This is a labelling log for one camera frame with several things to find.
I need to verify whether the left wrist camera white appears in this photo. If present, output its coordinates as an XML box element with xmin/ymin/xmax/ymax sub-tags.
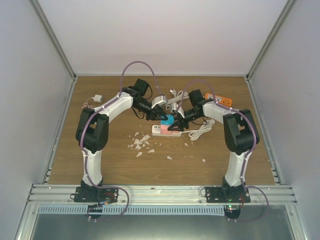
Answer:
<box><xmin>151</xmin><ymin>95</ymin><xmax>168</xmax><ymax>109</ymax></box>

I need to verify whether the orange power strip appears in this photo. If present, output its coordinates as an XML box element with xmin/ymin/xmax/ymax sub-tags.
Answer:
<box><xmin>204</xmin><ymin>92</ymin><xmax>233</xmax><ymax>107</ymax></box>

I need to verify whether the left aluminium frame post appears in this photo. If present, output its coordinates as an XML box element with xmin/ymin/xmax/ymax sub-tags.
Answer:
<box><xmin>28</xmin><ymin>0</ymin><xmax>77</xmax><ymax>81</ymax></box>

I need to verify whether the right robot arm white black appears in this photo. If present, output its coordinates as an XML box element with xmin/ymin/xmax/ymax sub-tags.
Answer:
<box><xmin>168</xmin><ymin>89</ymin><xmax>260</xmax><ymax>203</ymax></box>

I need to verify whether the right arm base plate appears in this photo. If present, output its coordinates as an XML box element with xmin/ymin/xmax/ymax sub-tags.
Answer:
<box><xmin>204</xmin><ymin>186</ymin><xmax>251</xmax><ymax>204</ymax></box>

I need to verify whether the white pink power strip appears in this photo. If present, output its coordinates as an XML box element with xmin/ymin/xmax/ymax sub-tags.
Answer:
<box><xmin>151</xmin><ymin>125</ymin><xmax>182</xmax><ymax>138</ymax></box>

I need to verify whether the right aluminium frame post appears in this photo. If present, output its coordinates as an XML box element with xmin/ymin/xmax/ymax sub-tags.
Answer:
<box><xmin>245</xmin><ymin>0</ymin><xmax>296</xmax><ymax>82</ymax></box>

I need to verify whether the blue cube plug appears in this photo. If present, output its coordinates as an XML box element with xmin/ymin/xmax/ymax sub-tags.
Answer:
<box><xmin>160</xmin><ymin>115</ymin><xmax>175</xmax><ymax>126</ymax></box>

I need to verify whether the pink cube socket adapter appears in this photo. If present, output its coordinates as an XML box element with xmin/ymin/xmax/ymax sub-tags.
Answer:
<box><xmin>160</xmin><ymin>124</ymin><xmax>172</xmax><ymax>136</ymax></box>

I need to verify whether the aluminium frame post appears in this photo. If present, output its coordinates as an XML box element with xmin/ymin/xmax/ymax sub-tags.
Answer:
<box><xmin>28</xmin><ymin>0</ymin><xmax>77</xmax><ymax>81</ymax></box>
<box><xmin>245</xmin><ymin>0</ymin><xmax>296</xmax><ymax>82</ymax></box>

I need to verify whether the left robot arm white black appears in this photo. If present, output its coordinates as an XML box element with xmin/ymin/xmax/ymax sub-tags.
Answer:
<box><xmin>75</xmin><ymin>79</ymin><xmax>168</xmax><ymax>202</ymax></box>

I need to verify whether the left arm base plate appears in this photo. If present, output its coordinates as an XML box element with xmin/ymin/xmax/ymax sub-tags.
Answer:
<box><xmin>70</xmin><ymin>186</ymin><xmax>119</xmax><ymax>203</ymax></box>

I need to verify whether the grey slotted cable duct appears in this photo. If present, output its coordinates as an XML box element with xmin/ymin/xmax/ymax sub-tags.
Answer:
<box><xmin>38</xmin><ymin>204</ymin><xmax>225</xmax><ymax>217</ymax></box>

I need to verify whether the white usb charger plug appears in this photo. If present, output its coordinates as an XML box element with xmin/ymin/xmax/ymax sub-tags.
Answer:
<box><xmin>93</xmin><ymin>94</ymin><xmax>104</xmax><ymax>103</ymax></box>

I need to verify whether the aluminium front rail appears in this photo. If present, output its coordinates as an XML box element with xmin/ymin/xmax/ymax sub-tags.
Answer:
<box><xmin>27</xmin><ymin>184</ymin><xmax>298</xmax><ymax>206</ymax></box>

